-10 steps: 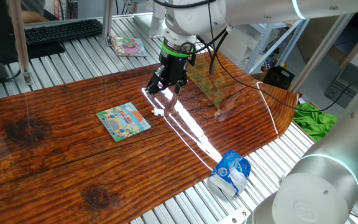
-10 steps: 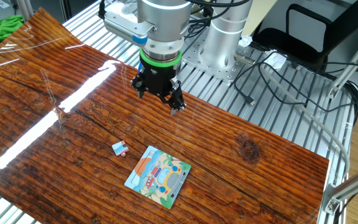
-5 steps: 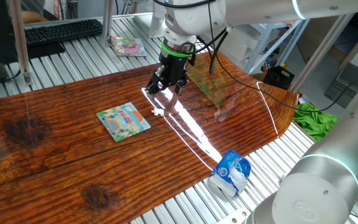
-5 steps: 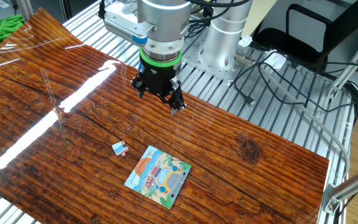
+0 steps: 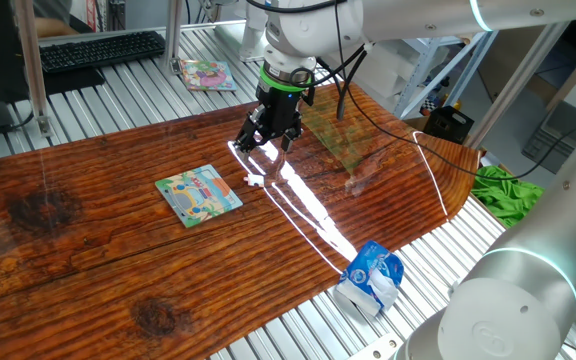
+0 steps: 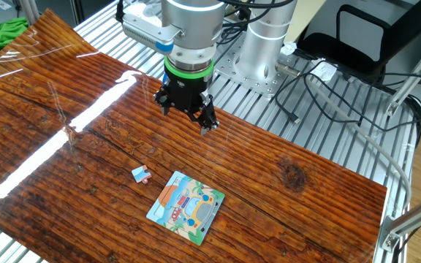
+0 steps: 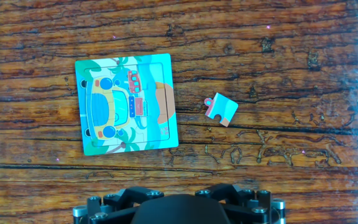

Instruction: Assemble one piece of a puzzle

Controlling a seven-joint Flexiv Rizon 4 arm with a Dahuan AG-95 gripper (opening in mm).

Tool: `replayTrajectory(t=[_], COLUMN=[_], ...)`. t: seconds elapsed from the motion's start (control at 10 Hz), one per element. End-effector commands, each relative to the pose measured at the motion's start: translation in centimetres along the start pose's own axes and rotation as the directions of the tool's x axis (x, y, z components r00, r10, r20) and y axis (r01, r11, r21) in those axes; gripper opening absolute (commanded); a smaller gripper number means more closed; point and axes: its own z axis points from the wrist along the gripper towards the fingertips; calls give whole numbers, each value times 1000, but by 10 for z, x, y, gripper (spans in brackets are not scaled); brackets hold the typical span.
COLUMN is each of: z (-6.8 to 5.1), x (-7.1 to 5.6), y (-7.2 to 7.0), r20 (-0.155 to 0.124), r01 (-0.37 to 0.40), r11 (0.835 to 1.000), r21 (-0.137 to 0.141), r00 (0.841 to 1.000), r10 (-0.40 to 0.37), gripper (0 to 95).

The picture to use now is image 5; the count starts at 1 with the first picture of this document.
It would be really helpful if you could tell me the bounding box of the colourful picture book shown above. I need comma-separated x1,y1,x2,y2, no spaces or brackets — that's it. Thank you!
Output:
179,59,238,92

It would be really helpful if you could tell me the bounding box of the wood grain table mat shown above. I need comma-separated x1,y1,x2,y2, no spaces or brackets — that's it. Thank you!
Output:
0,82,482,360

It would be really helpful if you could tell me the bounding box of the person's bare forearm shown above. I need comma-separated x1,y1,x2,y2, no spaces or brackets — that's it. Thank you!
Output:
35,17,80,39

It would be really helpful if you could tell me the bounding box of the aluminium frame post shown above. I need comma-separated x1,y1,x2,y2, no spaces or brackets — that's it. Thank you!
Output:
13,0,54,139
162,0,185,76

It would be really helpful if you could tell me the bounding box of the blue tissue pack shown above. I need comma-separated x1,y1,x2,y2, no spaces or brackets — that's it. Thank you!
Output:
334,240,405,317

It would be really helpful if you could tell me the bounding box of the white cardboard box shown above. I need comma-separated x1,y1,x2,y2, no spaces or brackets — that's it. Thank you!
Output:
317,38,422,114

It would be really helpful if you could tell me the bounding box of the cartoon car puzzle board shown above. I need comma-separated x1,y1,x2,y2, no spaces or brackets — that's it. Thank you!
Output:
154,163,244,229

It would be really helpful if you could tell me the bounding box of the aluminium frame beam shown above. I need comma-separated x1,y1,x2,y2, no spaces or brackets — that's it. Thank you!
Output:
467,22,572,150

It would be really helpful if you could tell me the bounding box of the black camera cable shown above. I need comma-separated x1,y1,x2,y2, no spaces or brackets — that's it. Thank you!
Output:
245,0,576,182

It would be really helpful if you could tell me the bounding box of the white metal shelf rack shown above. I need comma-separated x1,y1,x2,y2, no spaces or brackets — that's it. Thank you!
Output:
392,22,499,121

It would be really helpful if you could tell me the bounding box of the black box device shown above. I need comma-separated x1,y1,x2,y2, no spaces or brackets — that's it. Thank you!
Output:
422,105,475,145

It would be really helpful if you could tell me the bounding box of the black computer keyboard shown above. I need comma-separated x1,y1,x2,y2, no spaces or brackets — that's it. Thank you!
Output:
39,30,167,75

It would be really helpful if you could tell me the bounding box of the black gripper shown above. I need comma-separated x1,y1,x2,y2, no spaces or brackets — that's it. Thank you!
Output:
232,83,305,154

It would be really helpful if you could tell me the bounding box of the silver robot mounting plate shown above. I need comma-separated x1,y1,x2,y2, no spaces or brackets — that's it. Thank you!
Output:
347,333,404,360

